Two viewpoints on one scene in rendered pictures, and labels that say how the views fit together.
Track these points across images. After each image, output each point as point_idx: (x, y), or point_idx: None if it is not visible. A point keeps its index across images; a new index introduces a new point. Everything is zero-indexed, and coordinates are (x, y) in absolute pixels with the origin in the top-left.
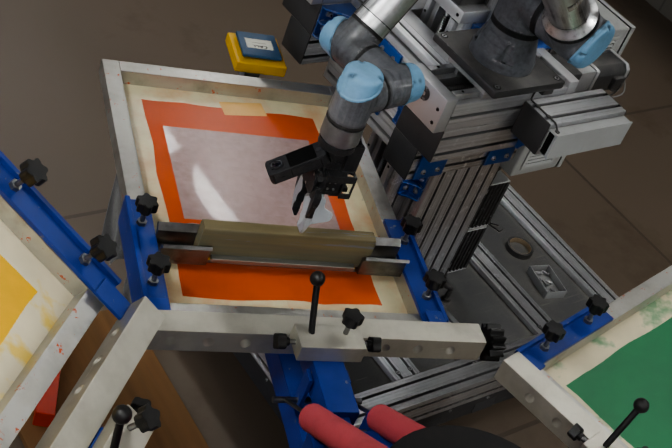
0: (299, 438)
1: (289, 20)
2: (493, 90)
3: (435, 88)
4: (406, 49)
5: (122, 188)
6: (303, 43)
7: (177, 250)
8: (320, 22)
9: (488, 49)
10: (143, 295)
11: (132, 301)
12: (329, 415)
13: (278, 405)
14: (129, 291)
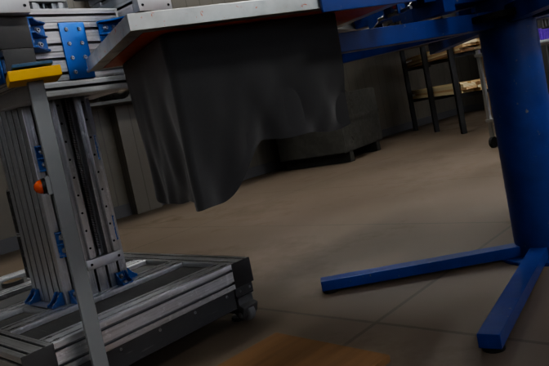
0: (413, 24)
1: (3, 55)
2: None
3: None
4: (81, 16)
5: (296, 2)
6: (32, 60)
7: None
8: (33, 31)
9: None
10: None
11: (395, 1)
12: None
13: (388, 43)
14: (305, 118)
